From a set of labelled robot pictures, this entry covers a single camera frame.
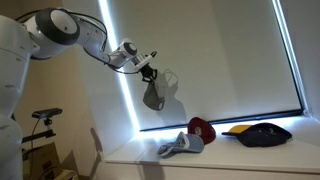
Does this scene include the black camera on stand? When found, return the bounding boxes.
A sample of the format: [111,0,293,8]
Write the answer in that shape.
[31,107,64,120]

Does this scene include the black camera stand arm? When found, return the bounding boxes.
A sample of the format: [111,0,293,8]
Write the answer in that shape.
[20,118,57,145]

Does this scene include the beige grey cap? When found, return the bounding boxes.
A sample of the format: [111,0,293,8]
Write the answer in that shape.
[142,68,180,112]

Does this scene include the small brown cardboard box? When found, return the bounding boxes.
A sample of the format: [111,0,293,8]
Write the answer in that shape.
[22,142,64,180]

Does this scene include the maroon cap with embroidered logo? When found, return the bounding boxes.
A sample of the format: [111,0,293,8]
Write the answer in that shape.
[186,116,217,146]

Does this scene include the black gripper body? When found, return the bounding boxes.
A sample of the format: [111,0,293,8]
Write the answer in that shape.
[139,63,156,76]

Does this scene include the light blue cap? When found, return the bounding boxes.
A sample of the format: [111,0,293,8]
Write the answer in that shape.
[156,130,205,159]

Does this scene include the black window frame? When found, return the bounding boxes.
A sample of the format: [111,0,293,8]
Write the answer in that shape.
[139,0,308,132]

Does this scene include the navy cap with yellow brim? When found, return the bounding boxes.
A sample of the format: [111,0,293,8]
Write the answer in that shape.
[221,121,294,148]

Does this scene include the white window blind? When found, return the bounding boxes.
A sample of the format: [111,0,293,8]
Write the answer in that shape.
[108,0,304,130]

